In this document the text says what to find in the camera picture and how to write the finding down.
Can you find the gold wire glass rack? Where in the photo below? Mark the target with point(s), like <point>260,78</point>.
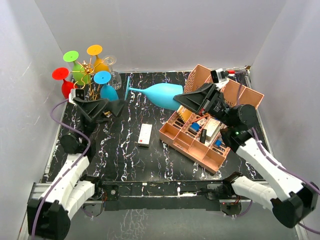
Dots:
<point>92,92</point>

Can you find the blue small item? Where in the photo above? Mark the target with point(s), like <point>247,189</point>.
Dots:
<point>194,128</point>

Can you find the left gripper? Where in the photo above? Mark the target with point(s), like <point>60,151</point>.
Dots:
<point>92,109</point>

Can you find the green wine glass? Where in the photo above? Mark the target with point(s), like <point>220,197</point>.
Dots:
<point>79,73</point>

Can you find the pink desk organizer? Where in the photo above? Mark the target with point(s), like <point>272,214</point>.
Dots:
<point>242,101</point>

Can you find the white card box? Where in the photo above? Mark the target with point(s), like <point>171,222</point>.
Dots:
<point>212,128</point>

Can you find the orange wine glass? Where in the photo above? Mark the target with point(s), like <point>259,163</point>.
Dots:
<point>99,64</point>

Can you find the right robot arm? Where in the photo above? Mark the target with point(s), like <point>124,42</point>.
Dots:
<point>290,197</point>

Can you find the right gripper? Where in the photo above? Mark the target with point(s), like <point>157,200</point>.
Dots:
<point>198,100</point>

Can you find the blue wine glass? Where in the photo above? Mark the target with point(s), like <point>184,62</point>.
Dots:
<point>160,94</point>
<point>107,91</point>

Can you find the clear wine glass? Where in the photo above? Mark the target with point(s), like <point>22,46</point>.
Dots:
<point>116,81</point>

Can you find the white small box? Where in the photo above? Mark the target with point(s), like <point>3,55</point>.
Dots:
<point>145,135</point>

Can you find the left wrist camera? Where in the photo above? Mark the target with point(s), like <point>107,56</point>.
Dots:
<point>76,93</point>

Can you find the black front base bar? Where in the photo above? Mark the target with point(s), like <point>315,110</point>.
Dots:
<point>209,195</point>

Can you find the yellow spiral notebook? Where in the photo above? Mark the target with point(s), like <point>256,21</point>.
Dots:
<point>184,114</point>

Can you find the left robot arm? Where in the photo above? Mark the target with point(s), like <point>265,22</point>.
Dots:
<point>50,215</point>

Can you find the red wine glass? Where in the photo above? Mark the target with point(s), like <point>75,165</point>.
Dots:
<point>61,74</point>

